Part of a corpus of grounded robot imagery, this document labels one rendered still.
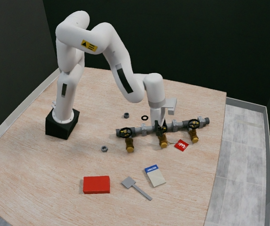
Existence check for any grey t-shaped pipe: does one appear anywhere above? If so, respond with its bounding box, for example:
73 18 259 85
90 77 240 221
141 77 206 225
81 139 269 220
115 116 210 153

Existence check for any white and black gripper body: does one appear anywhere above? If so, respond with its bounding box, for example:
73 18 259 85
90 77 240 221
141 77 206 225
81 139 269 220
149 106 166 127

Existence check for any red square tag with chain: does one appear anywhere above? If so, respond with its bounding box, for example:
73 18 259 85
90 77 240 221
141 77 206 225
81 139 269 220
165 135 189 151

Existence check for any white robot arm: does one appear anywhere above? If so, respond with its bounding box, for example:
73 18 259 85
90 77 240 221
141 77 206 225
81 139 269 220
51 11 177 124

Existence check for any red rectangular block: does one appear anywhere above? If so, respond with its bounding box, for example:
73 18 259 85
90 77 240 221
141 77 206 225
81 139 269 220
83 176 110 194

